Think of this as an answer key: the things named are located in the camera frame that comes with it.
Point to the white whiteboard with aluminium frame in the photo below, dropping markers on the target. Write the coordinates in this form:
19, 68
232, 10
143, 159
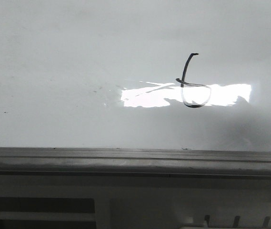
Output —
136, 86

